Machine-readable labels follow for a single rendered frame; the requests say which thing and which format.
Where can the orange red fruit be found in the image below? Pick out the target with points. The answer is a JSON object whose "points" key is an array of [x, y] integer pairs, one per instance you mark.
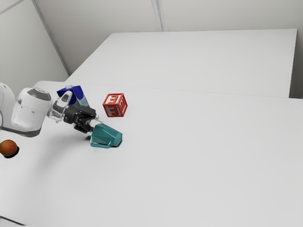
{"points": [[8, 147]]}

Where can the teal faceted mug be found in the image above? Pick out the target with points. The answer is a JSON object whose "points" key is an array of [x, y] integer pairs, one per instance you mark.
{"points": [[106, 137]]}

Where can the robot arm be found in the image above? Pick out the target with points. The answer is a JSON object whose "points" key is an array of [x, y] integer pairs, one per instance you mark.
{"points": [[28, 111]]}

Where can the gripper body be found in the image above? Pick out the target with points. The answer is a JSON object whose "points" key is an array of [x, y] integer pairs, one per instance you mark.
{"points": [[72, 115]]}

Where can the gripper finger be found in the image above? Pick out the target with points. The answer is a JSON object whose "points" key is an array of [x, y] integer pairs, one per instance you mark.
{"points": [[84, 127], [88, 112]]}

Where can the blue and white carton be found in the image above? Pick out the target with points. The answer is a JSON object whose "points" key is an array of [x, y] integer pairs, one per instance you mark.
{"points": [[79, 98]]}

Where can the red letter block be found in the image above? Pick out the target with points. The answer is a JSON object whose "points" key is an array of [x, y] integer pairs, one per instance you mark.
{"points": [[115, 105]]}

